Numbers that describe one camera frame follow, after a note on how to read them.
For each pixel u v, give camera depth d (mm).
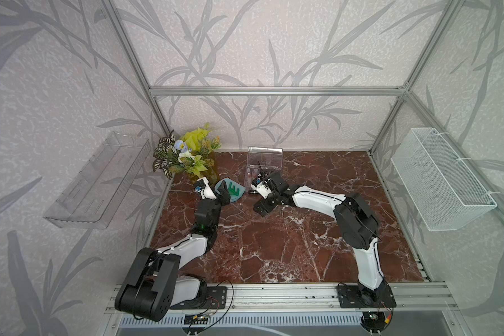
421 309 743
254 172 1025
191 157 866
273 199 812
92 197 668
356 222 533
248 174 995
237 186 1046
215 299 724
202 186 726
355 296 719
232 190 1021
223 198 756
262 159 1192
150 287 417
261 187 848
